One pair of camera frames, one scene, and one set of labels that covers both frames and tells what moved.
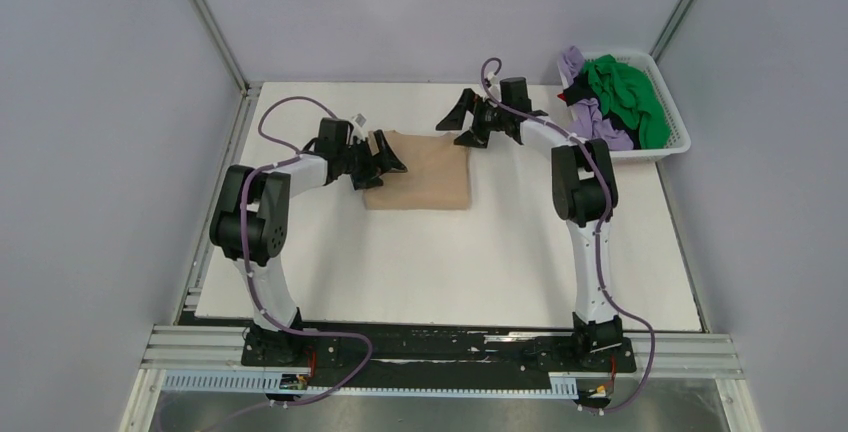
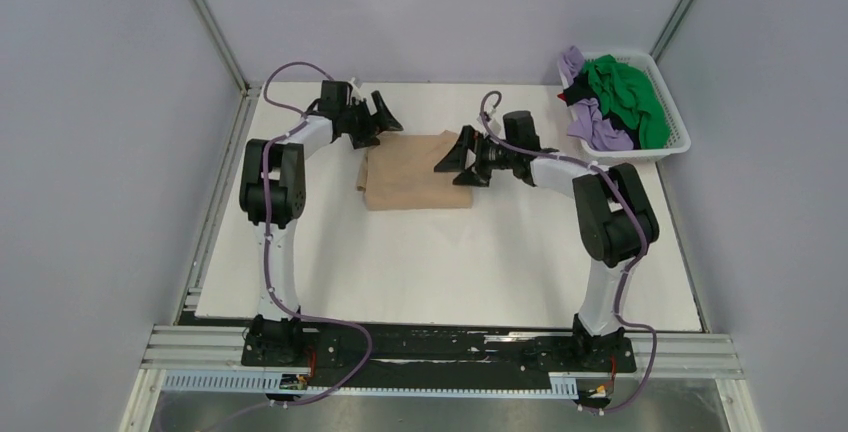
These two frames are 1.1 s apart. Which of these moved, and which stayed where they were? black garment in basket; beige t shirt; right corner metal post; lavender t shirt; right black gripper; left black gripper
Moved: left black gripper; right black gripper
Stayed: right corner metal post; black garment in basket; lavender t shirt; beige t shirt
